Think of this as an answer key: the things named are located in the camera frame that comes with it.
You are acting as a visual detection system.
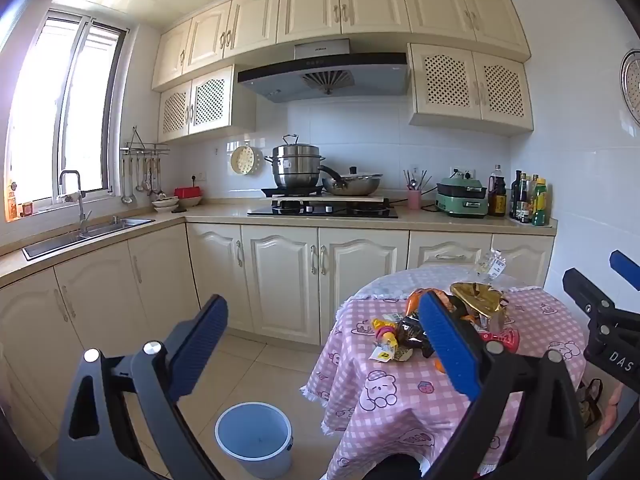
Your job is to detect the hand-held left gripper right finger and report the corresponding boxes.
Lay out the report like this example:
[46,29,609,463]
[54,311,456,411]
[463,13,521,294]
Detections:
[417,291,588,480]

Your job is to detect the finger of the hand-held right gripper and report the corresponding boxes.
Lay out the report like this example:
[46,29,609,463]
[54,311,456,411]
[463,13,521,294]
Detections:
[609,249,640,291]
[562,268,621,343]

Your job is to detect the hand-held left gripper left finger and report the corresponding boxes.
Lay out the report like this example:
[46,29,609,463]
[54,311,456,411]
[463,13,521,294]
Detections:
[56,294,229,480]

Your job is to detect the black snack packet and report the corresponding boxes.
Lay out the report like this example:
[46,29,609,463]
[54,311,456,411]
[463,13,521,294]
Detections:
[392,312,437,361]

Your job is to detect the blue plastic bucket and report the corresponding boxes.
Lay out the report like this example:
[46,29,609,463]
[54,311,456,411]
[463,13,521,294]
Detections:
[215,401,293,480]

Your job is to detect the person's right hand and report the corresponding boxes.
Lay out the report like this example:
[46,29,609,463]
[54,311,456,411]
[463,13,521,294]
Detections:
[598,387,625,436]

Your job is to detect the red wrapper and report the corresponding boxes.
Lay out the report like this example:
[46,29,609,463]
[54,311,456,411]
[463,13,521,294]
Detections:
[477,327,521,353]

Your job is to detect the gold foil wrapper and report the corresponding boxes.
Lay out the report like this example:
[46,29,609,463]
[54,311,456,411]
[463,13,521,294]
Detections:
[449,281,510,333]

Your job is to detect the small yellow packet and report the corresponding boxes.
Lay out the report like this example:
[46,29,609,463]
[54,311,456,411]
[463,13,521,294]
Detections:
[369,340,401,362]

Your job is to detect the pink checked tablecloth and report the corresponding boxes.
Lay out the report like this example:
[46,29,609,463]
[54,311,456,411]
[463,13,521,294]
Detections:
[300,280,588,480]

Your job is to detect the clear plastic wrapper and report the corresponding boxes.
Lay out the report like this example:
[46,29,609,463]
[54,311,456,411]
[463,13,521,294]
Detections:
[472,249,507,281]

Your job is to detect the green bottle yellow cap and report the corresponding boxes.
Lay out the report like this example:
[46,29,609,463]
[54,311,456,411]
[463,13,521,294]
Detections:
[532,177,549,227]

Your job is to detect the cream lower kitchen cabinets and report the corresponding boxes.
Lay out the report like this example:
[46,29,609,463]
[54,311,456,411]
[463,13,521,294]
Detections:
[0,222,556,431]

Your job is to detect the large dark sauce bottle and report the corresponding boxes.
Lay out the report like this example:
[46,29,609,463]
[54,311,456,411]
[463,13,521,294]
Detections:
[487,164,507,217]

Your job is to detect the person's dark trouser leg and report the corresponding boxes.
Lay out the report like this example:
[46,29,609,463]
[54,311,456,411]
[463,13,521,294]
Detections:
[364,454,426,480]

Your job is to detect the beige kitchen countertop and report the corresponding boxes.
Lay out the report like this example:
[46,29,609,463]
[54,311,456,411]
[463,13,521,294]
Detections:
[0,199,558,288]

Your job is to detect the green electric cooker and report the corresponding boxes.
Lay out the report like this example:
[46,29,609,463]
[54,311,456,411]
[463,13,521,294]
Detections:
[434,174,490,219]

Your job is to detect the row of hanging kitchen utensils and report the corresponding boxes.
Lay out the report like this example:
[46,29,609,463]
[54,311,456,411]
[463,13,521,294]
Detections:
[120,155,168,206]

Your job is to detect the steel kitchen sink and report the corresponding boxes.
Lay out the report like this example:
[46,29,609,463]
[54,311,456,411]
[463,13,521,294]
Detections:
[22,216,156,261]

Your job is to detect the cream board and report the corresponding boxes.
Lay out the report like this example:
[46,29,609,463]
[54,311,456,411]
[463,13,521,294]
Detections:
[271,195,391,208]

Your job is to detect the black gas stove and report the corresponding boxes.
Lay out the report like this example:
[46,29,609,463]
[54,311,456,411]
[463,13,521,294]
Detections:
[247,199,400,220]

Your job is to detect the steel kitchen faucet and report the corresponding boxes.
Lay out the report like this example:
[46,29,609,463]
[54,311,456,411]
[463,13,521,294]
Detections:
[59,170,93,233]

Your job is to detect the steel wok with lid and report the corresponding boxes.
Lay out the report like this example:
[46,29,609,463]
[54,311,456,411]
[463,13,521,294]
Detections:
[318,165,383,197]

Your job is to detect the cream perforated steamer plate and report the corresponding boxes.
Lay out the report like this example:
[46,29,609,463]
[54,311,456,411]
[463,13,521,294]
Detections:
[230,144,262,177]

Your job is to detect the steel steamer pot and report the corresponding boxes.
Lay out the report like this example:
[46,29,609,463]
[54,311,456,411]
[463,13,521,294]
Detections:
[264,134,326,190]

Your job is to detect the cream lattice door cabinet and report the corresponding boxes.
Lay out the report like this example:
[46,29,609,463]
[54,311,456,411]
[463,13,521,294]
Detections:
[407,42,535,136]
[157,64,257,143]

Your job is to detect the kitchen window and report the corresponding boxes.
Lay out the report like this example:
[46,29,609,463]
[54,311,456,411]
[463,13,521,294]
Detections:
[7,9,126,211]

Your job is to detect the grey range hood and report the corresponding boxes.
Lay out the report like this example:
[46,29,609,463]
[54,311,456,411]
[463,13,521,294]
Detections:
[237,39,411,104]

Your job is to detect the metal wall utensil rack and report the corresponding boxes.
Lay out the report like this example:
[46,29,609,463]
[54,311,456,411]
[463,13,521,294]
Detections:
[120,126,170,156]

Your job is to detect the cream upper wall cabinets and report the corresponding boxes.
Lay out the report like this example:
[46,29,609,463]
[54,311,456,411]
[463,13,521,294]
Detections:
[151,0,531,93]

